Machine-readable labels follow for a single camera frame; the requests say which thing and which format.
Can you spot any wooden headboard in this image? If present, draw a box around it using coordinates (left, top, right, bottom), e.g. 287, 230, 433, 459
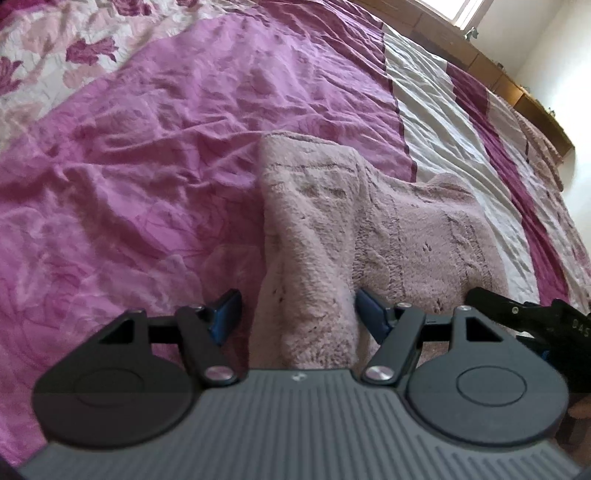
360, 0, 575, 164

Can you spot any window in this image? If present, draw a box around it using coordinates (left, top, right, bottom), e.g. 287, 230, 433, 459
422, 0, 485, 28

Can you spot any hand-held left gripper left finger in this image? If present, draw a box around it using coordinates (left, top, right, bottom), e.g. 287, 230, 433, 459
99, 288, 243, 387

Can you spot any magenta floral bedspread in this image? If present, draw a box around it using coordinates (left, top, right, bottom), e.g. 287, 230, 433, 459
0, 0, 591, 467

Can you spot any pink knit cardigan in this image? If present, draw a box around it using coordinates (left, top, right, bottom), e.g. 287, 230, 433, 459
249, 130, 513, 370

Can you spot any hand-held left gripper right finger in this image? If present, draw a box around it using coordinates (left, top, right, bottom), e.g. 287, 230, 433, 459
355, 288, 506, 385

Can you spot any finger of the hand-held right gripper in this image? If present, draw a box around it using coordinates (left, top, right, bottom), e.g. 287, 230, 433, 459
464, 287, 555, 334

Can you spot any pink fuzzy blanket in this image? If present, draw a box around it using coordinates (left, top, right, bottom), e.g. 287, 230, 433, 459
489, 92, 566, 192

